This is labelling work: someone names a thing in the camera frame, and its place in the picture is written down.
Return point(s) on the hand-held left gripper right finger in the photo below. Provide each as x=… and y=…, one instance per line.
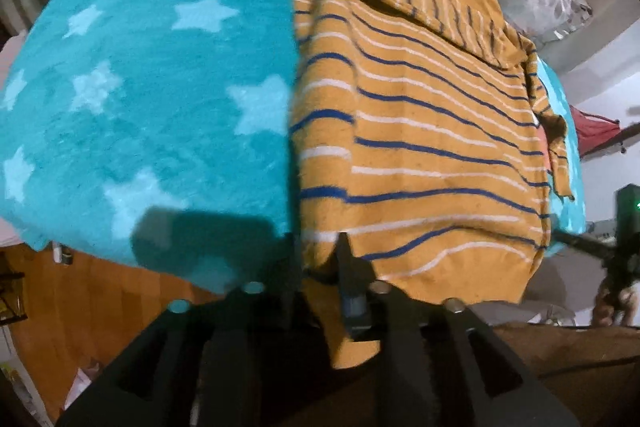
x=356, y=307

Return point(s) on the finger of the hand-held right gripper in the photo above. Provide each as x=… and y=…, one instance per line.
x=585, y=244

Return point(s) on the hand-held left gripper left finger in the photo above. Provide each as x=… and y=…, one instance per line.
x=292, y=267

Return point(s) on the orange striped sweater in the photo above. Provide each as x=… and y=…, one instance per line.
x=425, y=132

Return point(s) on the person's right hand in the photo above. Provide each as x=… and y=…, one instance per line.
x=612, y=304

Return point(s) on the red cloth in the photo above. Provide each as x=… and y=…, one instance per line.
x=595, y=127

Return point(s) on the teal star printed blanket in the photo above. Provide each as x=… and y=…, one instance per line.
x=150, y=107

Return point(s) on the small white bottle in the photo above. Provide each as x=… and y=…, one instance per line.
x=60, y=253

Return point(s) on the white paper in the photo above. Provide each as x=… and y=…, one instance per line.
x=80, y=382

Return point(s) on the pink cloth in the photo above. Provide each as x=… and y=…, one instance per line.
x=10, y=57

